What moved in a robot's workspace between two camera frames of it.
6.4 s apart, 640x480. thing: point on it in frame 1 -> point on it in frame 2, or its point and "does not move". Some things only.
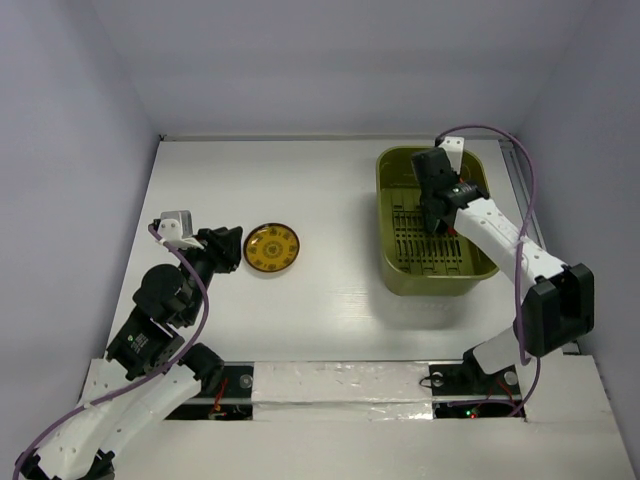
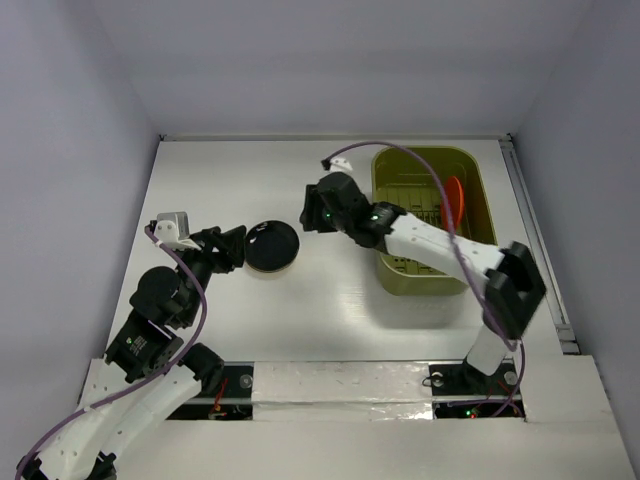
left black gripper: (223, 244) does not move
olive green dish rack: (415, 261) does not move
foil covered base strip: (344, 391) does not move
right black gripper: (433, 201) -> (310, 208)
